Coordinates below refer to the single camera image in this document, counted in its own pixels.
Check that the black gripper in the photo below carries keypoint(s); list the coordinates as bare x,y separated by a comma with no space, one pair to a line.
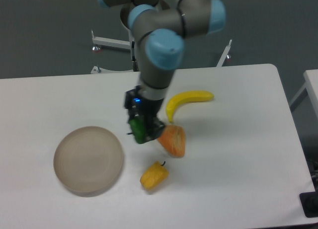
142,114

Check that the green toy pepper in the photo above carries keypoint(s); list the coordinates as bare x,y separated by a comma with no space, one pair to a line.
139,135

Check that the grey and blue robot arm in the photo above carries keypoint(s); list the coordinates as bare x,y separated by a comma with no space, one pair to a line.
158,42

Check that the yellow toy pepper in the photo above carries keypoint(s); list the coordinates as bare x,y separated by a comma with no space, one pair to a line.
154,176

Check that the beige round plate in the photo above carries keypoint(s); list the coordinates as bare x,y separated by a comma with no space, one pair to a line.
88,161

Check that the orange toy bread wedge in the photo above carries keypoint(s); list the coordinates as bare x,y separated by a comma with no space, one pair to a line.
173,140

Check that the yellow toy banana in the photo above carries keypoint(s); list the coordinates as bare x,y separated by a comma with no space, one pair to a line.
185,97

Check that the white side table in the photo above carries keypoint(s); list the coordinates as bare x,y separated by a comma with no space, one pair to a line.
309,88

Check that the black device at table edge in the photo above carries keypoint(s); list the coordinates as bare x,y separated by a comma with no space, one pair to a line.
309,201

